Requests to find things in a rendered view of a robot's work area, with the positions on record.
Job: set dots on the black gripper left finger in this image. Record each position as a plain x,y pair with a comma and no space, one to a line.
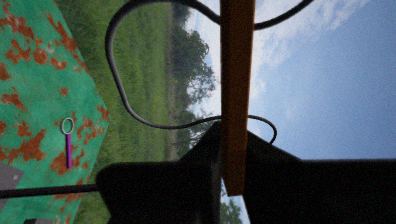
191,183

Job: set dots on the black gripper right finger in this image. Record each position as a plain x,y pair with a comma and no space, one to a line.
278,186

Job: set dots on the grey loop with purple handle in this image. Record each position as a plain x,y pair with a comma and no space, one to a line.
68,142

